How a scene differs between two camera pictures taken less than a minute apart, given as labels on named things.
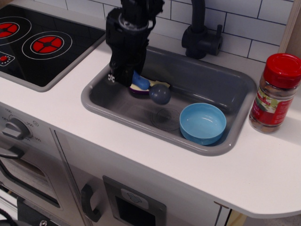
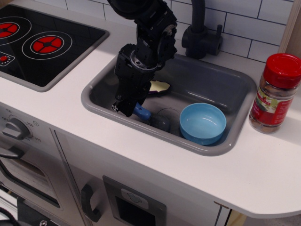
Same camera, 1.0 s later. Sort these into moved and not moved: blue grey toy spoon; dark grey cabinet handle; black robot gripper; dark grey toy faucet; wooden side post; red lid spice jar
Moved: blue grey toy spoon; black robot gripper
Not moved: dark grey toy faucet; wooden side post; dark grey cabinet handle; red lid spice jar
